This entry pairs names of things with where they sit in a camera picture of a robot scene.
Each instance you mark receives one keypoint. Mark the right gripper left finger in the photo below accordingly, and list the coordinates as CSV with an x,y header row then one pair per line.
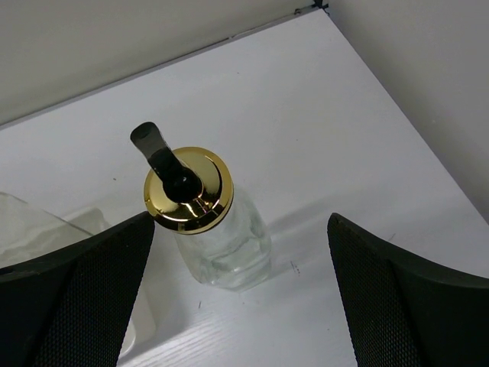
x,y
71,307

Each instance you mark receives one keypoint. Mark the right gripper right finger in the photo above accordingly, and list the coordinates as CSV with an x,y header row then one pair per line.
x,y
402,309

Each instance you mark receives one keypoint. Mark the glass oil bottle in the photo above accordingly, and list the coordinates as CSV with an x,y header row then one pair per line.
x,y
28,232
218,230

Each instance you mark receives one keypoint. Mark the white three-compartment tray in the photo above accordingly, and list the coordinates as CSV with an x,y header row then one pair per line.
x,y
141,326

